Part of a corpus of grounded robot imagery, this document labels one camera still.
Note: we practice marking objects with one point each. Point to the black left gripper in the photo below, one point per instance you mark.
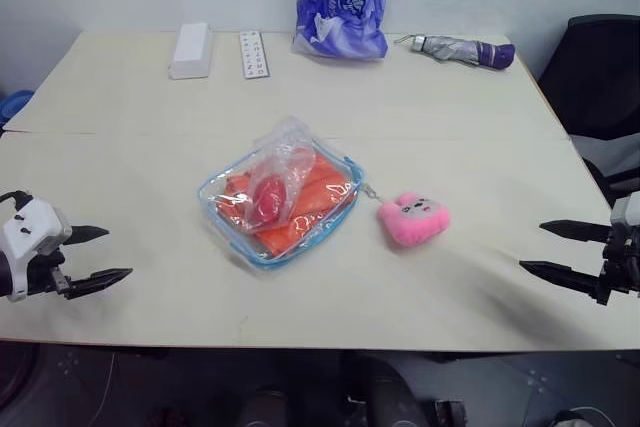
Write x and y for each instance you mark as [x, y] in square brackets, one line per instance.
[46, 273]

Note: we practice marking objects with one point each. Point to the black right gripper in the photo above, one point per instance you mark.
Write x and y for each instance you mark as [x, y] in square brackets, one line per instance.
[622, 262]

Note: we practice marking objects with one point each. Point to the small clear bag, red item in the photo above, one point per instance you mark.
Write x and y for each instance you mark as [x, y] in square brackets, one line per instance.
[270, 199]

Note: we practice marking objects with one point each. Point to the clear pouch with orange contents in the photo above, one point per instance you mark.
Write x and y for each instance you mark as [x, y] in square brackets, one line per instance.
[310, 234]

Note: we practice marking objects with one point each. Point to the orange cloth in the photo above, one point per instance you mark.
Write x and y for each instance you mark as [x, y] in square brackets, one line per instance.
[320, 187]

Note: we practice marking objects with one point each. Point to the purple printed plastic bag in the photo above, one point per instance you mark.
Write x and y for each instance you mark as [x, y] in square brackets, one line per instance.
[342, 2]

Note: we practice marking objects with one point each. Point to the black office chair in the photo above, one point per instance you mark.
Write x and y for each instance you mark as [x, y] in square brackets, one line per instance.
[600, 87]

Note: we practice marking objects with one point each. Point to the blue round plastic object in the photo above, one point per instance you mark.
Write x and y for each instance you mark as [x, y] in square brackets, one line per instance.
[14, 104]

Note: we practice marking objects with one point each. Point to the white rectangular box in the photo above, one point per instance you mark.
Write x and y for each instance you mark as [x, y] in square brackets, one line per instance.
[191, 51]

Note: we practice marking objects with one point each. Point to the folded silver purple umbrella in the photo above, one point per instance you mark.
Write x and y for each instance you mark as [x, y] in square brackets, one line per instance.
[460, 51]

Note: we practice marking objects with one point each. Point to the white remote control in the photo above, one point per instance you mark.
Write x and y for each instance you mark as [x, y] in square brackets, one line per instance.
[253, 54]

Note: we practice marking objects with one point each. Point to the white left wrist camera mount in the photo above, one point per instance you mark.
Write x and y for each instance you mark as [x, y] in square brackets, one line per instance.
[27, 237]

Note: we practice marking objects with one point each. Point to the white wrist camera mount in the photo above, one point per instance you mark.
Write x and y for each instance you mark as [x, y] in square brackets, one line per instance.
[27, 237]
[627, 212]

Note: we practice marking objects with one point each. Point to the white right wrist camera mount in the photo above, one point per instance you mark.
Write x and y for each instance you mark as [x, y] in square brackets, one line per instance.
[627, 212]

